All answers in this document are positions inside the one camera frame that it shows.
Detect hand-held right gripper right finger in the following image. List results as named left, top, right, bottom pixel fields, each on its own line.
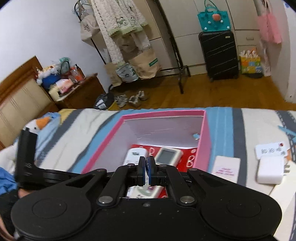
left=148, top=158, right=229, bottom=207

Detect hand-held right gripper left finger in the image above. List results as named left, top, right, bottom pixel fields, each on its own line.
left=66, top=156, right=147, bottom=207

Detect white remote with display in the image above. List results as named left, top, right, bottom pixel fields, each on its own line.
left=126, top=148, right=148, bottom=166

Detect cream remote coloured buttons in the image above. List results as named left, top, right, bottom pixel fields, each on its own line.
left=128, top=147, right=184, bottom=199

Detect pink cardboard box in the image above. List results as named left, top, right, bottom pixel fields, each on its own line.
left=81, top=110, right=212, bottom=200

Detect white remote pink label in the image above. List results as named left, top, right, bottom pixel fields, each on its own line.
left=210, top=156, right=241, bottom=183

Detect large white charger with prongs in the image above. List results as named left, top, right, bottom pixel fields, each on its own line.
left=256, top=156, right=290, bottom=184

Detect white tag card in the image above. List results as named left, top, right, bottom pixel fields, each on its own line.
left=255, top=141, right=290, bottom=159

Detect plush duck toy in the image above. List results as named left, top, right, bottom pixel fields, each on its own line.
left=24, top=116, right=51, bottom=135

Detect wooden headboard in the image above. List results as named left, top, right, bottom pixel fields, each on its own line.
left=0, top=56, right=59, bottom=149

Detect pair of grey shoes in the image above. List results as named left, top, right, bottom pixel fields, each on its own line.
left=128, top=90, right=148, bottom=108

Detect black floor bag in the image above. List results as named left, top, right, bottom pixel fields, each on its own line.
left=94, top=93, right=115, bottom=110

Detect blue stuffed toy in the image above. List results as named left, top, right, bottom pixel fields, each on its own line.
left=42, top=74, right=60, bottom=90

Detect tissue box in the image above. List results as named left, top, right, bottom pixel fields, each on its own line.
left=59, top=79, right=74, bottom=93

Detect wooden nightstand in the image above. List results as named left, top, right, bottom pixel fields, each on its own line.
left=48, top=74, right=105, bottom=109

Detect red gift box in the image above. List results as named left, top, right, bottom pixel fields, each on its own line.
left=68, top=66, right=85, bottom=81

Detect black clothes rack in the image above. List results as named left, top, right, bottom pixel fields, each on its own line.
left=76, top=0, right=191, bottom=94

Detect printed white plastic bag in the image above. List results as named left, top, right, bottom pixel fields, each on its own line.
left=116, top=62, right=139, bottom=82

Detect plain brown paper bag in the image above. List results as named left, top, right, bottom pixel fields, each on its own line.
left=104, top=61, right=123, bottom=86

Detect brown paper bag green label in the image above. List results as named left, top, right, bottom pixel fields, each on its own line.
left=128, top=47, right=161, bottom=79

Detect pale wardrobe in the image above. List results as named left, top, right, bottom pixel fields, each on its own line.
left=139, top=0, right=262, bottom=76

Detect black suitcase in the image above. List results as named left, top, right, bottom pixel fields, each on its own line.
left=199, top=30, right=240, bottom=81

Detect canvas tote bag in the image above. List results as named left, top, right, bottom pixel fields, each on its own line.
left=80, top=14, right=101, bottom=42

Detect colourful gift bag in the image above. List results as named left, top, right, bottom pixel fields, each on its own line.
left=239, top=47, right=264, bottom=75

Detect white fluffy cardigan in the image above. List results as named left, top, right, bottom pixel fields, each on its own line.
left=90, top=0, right=148, bottom=63

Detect clear white plastic bag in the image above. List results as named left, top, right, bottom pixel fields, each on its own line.
left=261, top=44, right=271, bottom=77

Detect teal felt handbag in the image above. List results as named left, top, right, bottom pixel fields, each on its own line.
left=197, top=0, right=232, bottom=32

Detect pink paper bag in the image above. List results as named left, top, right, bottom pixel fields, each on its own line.
left=257, top=0, right=282, bottom=44

